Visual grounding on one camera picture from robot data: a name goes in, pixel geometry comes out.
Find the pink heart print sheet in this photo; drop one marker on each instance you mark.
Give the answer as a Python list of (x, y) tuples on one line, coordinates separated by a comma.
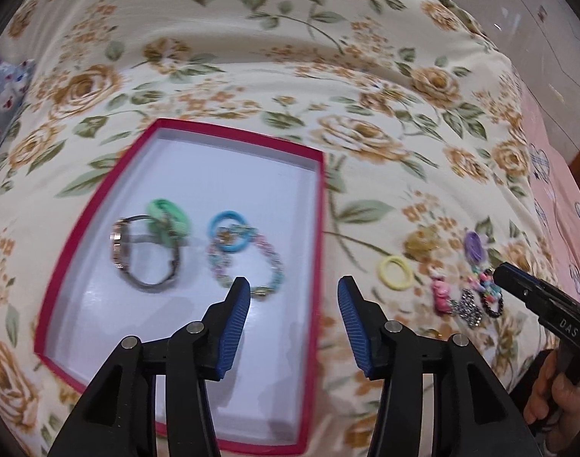
[(551, 190)]

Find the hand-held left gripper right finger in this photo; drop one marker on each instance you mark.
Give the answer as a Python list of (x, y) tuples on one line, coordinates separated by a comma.
[(354, 326)]

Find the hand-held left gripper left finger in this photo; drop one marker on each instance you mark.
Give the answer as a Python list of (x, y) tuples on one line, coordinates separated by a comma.
[(233, 326)]

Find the blue bear print pillow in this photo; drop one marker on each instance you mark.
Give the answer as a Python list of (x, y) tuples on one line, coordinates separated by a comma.
[(4, 95)]

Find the floral blanket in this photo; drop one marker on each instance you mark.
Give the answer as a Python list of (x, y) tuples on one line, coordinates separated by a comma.
[(271, 57)]

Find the translucent yellow hair clip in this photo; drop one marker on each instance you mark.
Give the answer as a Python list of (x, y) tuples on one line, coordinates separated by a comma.
[(421, 243)]

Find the person's right hand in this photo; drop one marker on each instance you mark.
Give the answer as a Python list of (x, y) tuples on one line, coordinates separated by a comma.
[(542, 390)]

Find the metal band wristwatch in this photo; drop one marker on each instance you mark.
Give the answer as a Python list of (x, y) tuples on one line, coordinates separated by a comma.
[(116, 243)]

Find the pink charm hair clip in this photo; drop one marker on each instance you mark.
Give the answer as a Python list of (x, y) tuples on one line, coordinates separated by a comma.
[(441, 293)]

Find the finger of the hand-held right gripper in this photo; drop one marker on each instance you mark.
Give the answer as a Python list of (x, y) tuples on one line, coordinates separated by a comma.
[(513, 281)]

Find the red shallow cardboard box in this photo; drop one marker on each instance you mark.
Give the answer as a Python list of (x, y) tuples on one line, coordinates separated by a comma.
[(252, 176)]

